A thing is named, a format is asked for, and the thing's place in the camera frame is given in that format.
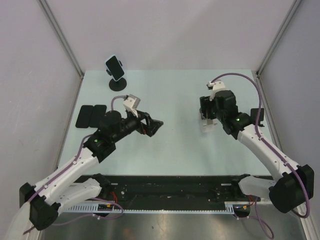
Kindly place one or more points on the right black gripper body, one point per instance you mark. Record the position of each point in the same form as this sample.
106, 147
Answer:
212, 111

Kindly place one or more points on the black folding phone stand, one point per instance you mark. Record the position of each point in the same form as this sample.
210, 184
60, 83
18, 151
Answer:
256, 113

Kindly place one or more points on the right aluminium frame post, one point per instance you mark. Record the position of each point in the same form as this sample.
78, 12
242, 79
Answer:
279, 35

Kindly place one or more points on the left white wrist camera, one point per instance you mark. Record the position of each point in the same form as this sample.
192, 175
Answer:
131, 103

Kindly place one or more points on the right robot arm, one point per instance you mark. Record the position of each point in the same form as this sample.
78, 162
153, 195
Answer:
291, 185

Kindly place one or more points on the white phone stand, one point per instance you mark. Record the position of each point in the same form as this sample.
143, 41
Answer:
207, 125

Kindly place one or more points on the black round base phone stand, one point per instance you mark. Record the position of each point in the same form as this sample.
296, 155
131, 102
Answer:
117, 86

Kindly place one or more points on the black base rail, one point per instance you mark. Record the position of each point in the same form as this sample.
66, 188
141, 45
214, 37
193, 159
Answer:
170, 193

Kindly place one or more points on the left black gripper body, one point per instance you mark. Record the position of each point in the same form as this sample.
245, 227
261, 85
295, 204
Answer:
141, 126

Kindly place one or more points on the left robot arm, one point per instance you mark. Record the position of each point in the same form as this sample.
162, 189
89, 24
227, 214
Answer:
45, 197

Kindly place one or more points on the black phone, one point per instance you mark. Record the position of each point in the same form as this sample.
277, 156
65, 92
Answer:
84, 116
97, 115

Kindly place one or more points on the aluminium frame post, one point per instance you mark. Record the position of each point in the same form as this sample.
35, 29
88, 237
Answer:
50, 16
279, 35

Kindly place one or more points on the phone with light blue case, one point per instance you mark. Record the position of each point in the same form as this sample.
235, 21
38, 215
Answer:
114, 68

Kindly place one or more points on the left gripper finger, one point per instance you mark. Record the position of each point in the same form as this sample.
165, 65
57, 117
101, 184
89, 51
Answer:
144, 117
153, 126

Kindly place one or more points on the left aluminium frame post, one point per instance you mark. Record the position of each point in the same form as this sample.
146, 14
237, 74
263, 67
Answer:
50, 16

